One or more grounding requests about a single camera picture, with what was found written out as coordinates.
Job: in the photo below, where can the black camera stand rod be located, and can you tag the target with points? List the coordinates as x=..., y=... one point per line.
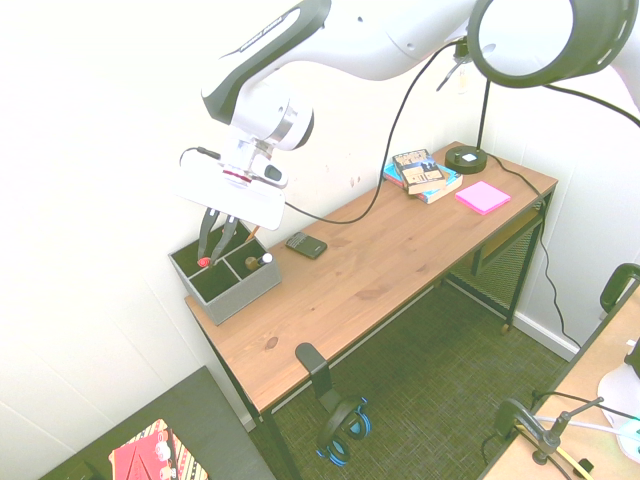
x=560, y=425

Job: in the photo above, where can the brown bottle white cap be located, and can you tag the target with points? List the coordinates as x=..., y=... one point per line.
x=257, y=261

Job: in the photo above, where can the light wooden table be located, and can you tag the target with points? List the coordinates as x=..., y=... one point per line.
x=595, y=360

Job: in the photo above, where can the wooden desk black frame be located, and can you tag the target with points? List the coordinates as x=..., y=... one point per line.
x=370, y=270

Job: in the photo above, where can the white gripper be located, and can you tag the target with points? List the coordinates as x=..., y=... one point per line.
x=240, y=200

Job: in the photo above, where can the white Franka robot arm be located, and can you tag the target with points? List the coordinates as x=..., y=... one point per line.
x=380, y=45

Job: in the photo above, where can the red patterned box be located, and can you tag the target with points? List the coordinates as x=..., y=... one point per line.
x=150, y=455

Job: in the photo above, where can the grey desk organizer holder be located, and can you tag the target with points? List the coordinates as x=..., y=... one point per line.
x=227, y=282

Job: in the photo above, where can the white marker red cap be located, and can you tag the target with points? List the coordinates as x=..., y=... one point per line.
x=203, y=262

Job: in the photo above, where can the dark grey bench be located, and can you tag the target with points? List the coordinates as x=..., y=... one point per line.
x=200, y=415

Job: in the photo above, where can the black desk lamp base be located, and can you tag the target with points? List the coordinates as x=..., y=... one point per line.
x=466, y=160

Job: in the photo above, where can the black table clamp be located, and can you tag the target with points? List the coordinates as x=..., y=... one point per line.
x=617, y=287

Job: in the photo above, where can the pink sticky note pad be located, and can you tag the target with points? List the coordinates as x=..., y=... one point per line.
x=483, y=197

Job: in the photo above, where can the dark paperback book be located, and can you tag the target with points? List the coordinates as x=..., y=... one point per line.
x=419, y=171

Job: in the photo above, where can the orange pencil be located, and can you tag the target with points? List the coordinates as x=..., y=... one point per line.
x=252, y=232

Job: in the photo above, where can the black C-clamp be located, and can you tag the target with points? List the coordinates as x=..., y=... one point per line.
x=520, y=417

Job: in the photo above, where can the black calculator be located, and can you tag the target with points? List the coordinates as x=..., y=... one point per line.
x=306, y=245

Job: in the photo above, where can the black blue headphones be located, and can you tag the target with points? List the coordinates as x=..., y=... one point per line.
x=345, y=432

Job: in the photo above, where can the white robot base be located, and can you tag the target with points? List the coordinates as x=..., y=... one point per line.
x=620, y=390

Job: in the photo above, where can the blue paperback book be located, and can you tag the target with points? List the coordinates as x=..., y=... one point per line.
x=442, y=190

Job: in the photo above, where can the black headphone hook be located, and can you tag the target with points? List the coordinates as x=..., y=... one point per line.
x=315, y=362

